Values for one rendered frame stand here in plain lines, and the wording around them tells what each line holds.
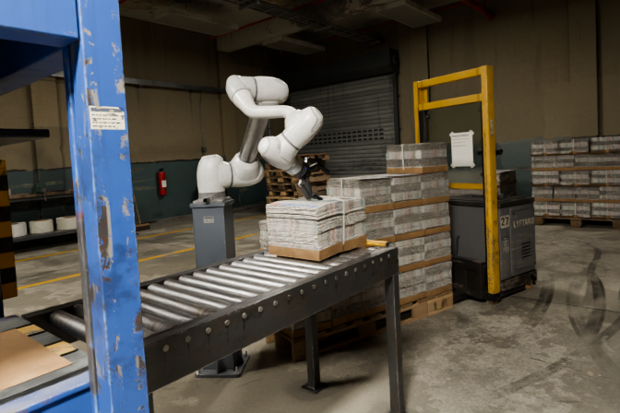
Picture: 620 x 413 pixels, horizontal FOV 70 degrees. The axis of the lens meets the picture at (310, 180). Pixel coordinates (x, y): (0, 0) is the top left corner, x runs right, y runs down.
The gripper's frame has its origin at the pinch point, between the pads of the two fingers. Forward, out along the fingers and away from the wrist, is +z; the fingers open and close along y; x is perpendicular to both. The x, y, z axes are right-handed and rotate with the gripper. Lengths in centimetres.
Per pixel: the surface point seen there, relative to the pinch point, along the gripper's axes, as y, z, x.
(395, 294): 39, 35, 28
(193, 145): -249, 358, -708
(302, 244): 31.2, -8.8, 4.9
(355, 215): 10.2, 11.8, 13.5
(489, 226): -44, 186, 14
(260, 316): 63, -46, 29
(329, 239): 26.1, -2.4, 13.4
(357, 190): -29, 79, -37
